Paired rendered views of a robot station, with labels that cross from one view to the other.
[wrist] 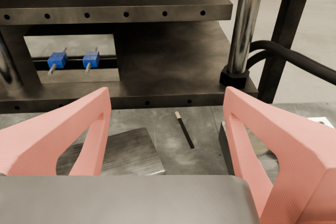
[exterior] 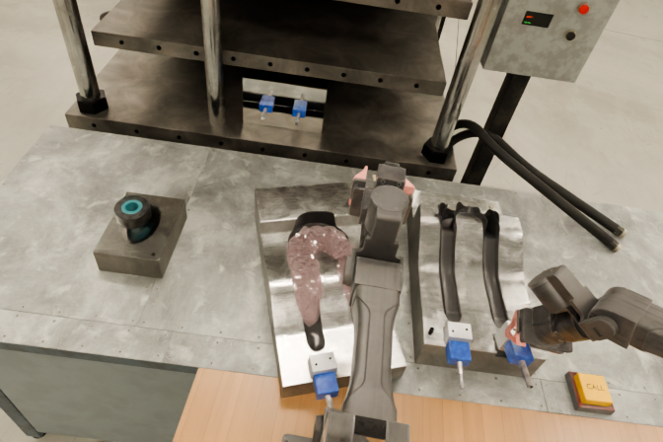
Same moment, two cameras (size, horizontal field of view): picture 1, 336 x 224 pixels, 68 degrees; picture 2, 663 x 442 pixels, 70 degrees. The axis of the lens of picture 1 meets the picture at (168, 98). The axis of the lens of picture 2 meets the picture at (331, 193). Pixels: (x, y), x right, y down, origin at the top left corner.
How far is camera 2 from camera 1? 0.77 m
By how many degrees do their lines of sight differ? 6
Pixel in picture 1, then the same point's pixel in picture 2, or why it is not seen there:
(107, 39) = (320, 94)
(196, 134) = not seen: hidden behind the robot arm
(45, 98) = (250, 139)
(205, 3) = (419, 77)
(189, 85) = (391, 150)
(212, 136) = not seen: hidden behind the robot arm
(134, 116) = (334, 172)
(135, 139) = (343, 189)
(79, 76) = (282, 121)
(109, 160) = (325, 200)
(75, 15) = (296, 67)
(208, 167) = not seen: hidden behind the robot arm
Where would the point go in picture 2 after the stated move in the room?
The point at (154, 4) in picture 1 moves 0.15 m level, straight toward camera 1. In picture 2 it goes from (372, 70) to (371, 97)
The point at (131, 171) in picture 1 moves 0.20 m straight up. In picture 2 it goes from (339, 209) to (351, 148)
